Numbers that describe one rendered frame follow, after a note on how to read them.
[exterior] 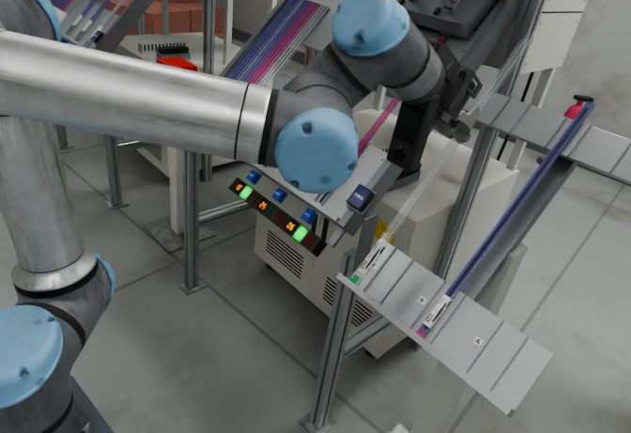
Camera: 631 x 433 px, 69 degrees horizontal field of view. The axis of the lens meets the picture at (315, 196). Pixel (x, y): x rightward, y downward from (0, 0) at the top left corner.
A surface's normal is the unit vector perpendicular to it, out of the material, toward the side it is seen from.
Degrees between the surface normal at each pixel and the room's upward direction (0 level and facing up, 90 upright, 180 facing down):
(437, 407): 90
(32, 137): 86
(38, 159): 86
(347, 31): 59
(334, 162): 90
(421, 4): 45
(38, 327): 7
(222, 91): 33
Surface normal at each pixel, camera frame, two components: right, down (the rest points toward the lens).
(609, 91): -0.66, 0.30
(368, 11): -0.57, -0.22
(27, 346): 0.12, -0.79
